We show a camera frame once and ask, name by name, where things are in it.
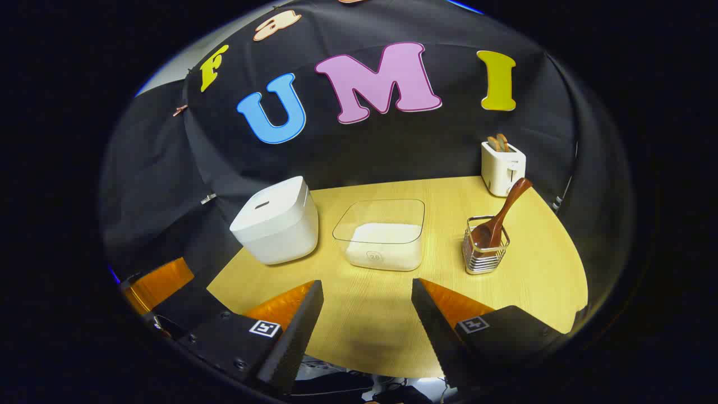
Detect black backdrop cloth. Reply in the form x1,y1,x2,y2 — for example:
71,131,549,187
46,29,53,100
101,0,634,315

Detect brown wooden spoon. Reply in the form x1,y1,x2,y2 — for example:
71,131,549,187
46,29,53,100
470,177,533,250

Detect white rice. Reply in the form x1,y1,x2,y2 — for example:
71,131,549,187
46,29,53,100
345,223,422,271

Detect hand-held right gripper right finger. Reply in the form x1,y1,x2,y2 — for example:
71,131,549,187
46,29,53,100
411,277,567,396

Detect white rice cooker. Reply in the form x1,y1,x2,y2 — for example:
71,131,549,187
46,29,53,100
229,176,319,265

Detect black and white cable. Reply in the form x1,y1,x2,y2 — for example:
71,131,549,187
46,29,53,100
551,140,578,213

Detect metal wire chopstick holder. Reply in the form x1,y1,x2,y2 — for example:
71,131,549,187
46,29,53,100
463,215,510,275

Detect clear plastic container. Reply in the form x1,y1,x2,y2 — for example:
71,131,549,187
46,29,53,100
332,199,426,272

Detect white toaster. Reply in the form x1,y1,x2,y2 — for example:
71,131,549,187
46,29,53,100
481,140,527,198

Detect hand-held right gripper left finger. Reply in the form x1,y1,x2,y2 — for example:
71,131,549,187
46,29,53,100
178,279,325,396

